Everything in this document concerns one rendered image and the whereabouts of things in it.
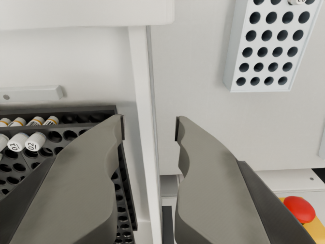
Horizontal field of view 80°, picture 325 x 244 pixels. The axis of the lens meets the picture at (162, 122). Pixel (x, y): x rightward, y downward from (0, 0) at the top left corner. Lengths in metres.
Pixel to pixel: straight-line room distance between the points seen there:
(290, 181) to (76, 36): 0.46
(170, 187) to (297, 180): 0.27
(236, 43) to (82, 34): 0.18
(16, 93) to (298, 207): 0.39
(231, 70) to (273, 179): 0.28
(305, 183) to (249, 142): 0.16
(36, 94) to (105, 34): 0.10
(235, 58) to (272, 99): 0.12
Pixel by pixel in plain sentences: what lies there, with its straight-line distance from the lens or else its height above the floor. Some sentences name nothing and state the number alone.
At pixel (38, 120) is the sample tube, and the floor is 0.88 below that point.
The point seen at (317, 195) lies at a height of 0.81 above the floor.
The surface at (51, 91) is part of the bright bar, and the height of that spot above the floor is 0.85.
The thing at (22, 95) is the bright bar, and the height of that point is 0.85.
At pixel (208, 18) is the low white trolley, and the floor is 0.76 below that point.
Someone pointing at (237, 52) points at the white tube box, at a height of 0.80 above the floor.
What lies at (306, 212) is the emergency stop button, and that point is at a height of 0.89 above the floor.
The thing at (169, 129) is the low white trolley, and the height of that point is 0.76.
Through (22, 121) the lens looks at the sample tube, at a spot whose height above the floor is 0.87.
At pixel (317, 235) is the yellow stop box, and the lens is 0.38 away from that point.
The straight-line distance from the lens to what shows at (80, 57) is 0.23.
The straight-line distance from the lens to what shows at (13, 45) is 0.26.
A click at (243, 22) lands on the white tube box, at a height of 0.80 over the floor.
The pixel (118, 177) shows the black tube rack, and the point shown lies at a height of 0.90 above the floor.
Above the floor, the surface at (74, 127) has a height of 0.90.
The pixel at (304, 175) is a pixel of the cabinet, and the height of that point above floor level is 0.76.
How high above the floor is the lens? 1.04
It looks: 58 degrees down
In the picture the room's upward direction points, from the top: 177 degrees clockwise
